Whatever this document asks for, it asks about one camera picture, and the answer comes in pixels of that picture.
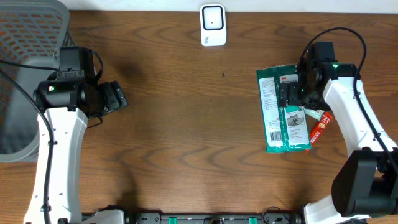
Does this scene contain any white teal snack packet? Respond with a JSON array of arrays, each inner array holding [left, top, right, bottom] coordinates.
[[304, 108, 325, 121]]

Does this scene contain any green white barcode packet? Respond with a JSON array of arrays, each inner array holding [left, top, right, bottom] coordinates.
[[257, 65, 312, 153]]

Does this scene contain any red white snack packet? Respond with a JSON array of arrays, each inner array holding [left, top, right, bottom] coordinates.
[[309, 111, 333, 146]]

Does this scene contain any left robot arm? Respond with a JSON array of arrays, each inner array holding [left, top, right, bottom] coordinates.
[[24, 79, 128, 223]]

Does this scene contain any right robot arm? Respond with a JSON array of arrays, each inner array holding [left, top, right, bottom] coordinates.
[[280, 62, 397, 223]]

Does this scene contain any white barcode scanner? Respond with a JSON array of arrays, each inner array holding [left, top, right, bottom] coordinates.
[[200, 4, 227, 47]]

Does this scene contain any grey plastic mesh basket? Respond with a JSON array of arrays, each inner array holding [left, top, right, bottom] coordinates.
[[1, 0, 74, 162]]

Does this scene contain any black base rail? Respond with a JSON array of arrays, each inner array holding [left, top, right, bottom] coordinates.
[[82, 212, 304, 224]]

